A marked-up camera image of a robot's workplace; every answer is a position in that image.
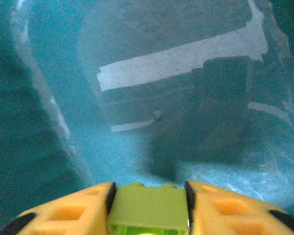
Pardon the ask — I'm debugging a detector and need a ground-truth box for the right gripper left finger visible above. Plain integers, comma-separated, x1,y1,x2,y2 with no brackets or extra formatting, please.
0,181,117,235

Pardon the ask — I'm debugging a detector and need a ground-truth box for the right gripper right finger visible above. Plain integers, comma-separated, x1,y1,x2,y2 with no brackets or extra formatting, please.
185,180,294,235

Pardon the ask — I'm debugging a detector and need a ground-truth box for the small green lego brick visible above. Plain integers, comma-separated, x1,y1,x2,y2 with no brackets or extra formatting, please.
107,182,191,235

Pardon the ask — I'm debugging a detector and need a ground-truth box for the teal plastic container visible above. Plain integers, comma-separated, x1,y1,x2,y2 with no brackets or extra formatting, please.
0,0,294,235

